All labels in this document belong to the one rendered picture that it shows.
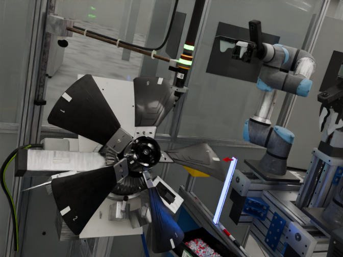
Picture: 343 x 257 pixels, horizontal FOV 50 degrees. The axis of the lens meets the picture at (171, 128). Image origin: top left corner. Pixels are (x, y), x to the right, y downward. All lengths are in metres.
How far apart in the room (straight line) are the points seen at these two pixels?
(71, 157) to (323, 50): 4.22
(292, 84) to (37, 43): 1.10
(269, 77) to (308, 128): 3.80
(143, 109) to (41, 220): 1.07
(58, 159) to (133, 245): 1.31
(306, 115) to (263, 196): 3.37
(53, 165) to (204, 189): 1.40
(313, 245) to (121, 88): 1.05
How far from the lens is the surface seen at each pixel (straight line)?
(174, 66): 1.35
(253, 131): 2.01
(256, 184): 2.00
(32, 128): 1.86
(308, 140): 5.48
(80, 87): 1.36
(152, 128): 1.42
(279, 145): 2.00
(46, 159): 1.40
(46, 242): 2.40
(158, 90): 1.51
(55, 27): 1.68
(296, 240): 1.69
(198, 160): 1.48
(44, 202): 2.23
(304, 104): 5.26
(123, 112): 1.68
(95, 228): 1.52
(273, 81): 1.64
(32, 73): 1.79
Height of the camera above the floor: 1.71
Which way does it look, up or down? 17 degrees down
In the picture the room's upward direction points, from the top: 14 degrees clockwise
